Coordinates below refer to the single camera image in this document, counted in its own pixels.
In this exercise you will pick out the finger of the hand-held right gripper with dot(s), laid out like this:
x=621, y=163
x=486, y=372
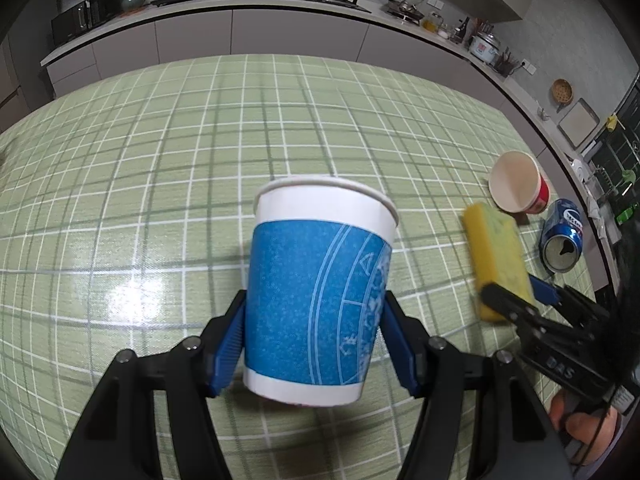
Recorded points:
x=545, y=290
x=505, y=300

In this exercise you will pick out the black induction cooker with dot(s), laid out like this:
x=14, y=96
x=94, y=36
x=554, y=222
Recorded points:
x=177, y=0

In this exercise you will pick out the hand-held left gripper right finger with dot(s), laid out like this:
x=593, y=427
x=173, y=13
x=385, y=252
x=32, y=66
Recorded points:
x=400, y=350

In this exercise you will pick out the dark utensil holder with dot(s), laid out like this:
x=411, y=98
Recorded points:
x=505, y=65

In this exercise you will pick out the green checkered tablecloth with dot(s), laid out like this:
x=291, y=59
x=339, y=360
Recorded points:
x=150, y=185

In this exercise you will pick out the wicker basket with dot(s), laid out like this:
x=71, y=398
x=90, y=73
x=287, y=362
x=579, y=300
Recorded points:
x=561, y=91

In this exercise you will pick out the black toaster oven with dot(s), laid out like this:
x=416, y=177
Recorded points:
x=70, y=25

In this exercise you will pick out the person's right hand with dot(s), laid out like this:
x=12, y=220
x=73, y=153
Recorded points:
x=582, y=425

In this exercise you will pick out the yellow sponge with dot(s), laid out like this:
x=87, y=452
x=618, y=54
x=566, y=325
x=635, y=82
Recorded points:
x=500, y=255

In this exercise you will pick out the dark bottle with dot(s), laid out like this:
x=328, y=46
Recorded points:
x=464, y=30

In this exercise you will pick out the grey tray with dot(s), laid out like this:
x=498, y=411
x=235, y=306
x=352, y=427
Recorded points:
x=577, y=122

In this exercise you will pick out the white rice cooker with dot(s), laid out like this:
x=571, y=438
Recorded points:
x=485, y=47

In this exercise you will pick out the blue soda can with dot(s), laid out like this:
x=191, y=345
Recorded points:
x=562, y=242

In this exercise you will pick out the blue and white paper cup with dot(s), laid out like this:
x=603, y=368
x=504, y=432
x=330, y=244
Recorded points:
x=315, y=290

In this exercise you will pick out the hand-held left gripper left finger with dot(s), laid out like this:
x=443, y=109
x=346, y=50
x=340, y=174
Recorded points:
x=230, y=345

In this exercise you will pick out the red and white paper cup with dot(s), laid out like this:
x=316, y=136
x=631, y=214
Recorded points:
x=515, y=182

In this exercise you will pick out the yellow jar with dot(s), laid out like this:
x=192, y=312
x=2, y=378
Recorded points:
x=430, y=23

